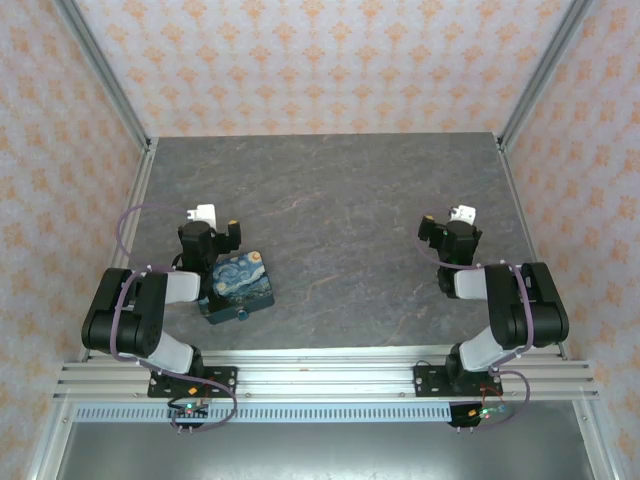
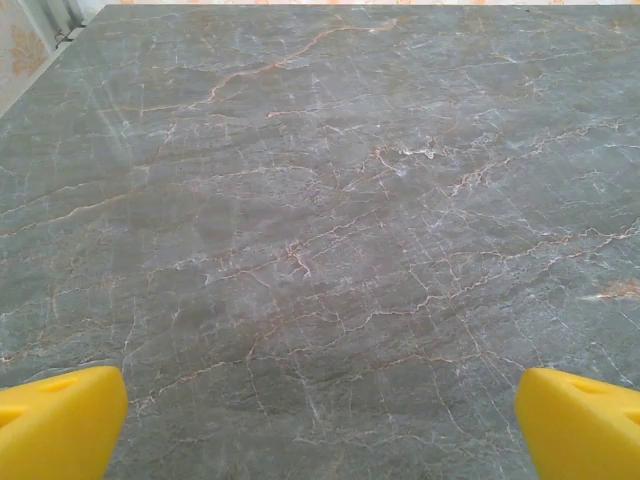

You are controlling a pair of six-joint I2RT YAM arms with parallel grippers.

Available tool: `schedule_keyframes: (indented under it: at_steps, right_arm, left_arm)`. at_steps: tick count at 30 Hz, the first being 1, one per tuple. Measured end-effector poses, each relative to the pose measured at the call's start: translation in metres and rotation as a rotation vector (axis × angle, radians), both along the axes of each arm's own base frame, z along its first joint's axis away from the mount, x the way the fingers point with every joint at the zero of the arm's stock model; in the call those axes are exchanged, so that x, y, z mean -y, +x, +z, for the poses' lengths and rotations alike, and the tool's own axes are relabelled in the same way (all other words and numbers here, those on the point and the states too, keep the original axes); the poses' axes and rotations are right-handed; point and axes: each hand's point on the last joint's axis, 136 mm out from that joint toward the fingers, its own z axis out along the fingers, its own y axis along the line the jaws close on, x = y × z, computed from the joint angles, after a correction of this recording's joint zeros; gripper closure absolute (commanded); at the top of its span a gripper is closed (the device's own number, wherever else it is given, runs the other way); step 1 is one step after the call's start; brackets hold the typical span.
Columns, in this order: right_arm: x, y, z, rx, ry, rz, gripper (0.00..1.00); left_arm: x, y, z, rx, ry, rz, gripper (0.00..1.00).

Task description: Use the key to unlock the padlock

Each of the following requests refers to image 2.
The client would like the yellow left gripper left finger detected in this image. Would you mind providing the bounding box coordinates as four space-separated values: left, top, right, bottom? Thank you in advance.
0 365 129 480

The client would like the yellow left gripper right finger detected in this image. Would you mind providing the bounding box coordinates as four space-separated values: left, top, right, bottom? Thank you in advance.
514 367 640 480

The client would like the aluminium corner post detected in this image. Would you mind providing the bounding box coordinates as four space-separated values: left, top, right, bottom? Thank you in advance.
29 0 109 51

